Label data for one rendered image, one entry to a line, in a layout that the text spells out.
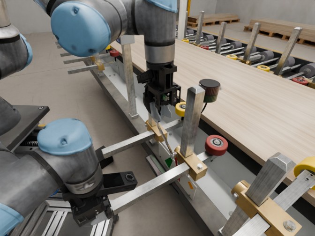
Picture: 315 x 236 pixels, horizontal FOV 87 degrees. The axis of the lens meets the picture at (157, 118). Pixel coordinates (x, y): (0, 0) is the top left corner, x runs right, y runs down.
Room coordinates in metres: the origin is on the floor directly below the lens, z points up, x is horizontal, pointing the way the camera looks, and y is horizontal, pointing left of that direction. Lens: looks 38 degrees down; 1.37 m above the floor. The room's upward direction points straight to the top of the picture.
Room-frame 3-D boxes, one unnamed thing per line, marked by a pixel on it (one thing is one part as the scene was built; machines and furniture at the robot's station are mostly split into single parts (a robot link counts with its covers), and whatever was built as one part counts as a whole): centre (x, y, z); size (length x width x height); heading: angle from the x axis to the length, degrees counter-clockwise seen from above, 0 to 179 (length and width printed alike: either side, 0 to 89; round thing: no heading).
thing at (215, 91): (0.44, -0.15, 1.14); 0.06 x 0.06 x 0.02
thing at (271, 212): (0.18, -0.25, 0.95); 0.14 x 0.06 x 0.05; 31
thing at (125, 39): (0.85, 0.15, 1.18); 0.07 x 0.07 x 0.08; 31
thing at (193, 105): (0.41, -0.11, 0.91); 0.04 x 0.04 x 0.48; 31
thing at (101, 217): (0.19, 0.15, 0.86); 0.06 x 0.03 x 0.09; 121
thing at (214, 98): (0.44, -0.15, 1.11); 0.06 x 0.06 x 0.02
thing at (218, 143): (0.43, -0.22, 0.85); 0.08 x 0.08 x 0.11
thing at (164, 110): (0.43, -0.03, 1.05); 0.06 x 0.03 x 0.09; 30
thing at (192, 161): (0.39, -0.12, 0.85); 0.14 x 0.06 x 0.05; 31
